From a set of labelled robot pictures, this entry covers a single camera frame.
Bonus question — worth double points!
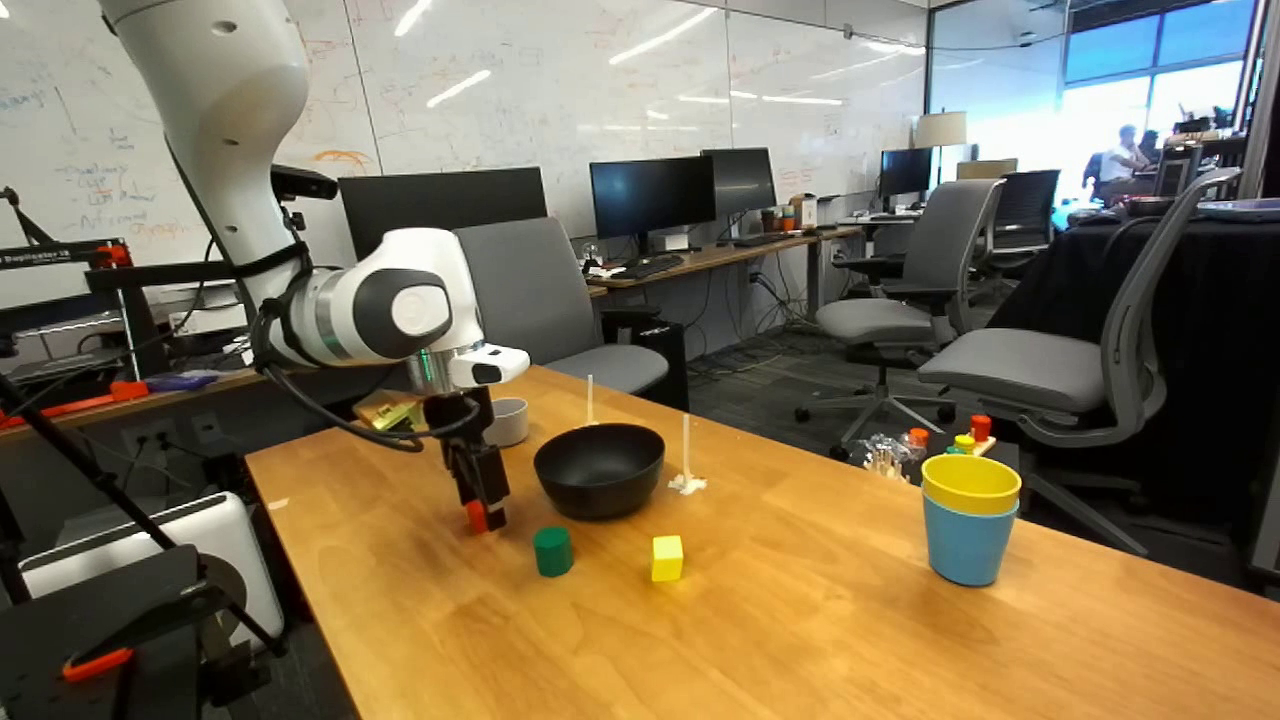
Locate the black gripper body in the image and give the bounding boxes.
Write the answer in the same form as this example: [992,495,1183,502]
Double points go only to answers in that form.
[418,383,503,473]

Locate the red cube block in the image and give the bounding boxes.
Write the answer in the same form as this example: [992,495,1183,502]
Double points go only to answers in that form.
[462,495,513,539]

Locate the green octagonal block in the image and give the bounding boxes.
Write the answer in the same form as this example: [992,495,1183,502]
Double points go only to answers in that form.
[533,523,580,578]

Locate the yellow cube block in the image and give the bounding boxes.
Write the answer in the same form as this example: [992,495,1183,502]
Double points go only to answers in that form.
[649,533,688,587]

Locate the black bowl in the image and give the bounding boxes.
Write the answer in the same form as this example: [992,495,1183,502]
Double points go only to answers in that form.
[533,418,668,523]

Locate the grey office chair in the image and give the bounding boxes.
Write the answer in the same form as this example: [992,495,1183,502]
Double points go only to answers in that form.
[794,174,1009,443]
[449,213,677,398]
[915,167,1242,556]

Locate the black computer tower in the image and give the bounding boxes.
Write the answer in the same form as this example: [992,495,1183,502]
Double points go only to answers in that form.
[596,307,693,412]

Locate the wide black monitor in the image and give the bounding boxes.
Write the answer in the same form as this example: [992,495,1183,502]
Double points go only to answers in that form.
[336,162,551,263]

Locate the silver laptop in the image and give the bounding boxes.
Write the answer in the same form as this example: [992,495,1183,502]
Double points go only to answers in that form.
[13,487,292,644]

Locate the long wooden office desk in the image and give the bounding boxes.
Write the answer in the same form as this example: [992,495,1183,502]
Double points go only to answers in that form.
[0,221,870,436]

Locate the blue flat item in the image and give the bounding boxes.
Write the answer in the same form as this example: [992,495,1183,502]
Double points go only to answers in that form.
[143,368,225,395]

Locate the black computer monitor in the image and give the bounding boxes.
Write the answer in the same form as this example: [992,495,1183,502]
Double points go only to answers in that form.
[992,167,1064,254]
[876,144,935,216]
[698,144,779,233]
[586,150,718,254]

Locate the orange red bar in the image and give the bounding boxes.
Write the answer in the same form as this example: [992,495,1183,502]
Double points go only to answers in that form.
[0,375,152,432]

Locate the black tripod with orange clamp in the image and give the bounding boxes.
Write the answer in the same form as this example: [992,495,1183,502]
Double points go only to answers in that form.
[0,375,292,720]

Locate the clear plastic bag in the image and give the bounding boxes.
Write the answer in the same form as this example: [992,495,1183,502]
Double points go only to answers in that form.
[854,422,931,483]

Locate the yellow plastic cup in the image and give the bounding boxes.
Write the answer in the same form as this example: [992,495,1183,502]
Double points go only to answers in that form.
[915,452,1026,521]

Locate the blue plastic cup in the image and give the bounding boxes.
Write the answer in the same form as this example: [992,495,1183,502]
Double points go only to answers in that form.
[919,495,1021,592]

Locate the colourful peg stacker toy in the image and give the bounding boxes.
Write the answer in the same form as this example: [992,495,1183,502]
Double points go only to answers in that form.
[946,412,998,458]

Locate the white lamp shade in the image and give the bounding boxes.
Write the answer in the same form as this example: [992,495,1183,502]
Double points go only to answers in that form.
[909,106,972,150]

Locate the seated person in background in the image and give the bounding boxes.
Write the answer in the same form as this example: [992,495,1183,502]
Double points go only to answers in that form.
[1078,122,1162,213]

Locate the black cloth covered table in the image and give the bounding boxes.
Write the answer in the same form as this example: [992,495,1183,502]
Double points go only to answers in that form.
[992,194,1280,534]

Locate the yellow wrist camera mount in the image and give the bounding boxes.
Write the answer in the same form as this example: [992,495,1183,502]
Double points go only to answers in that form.
[353,386,432,438]

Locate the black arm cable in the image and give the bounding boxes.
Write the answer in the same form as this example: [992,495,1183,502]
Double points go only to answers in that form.
[242,252,473,457]

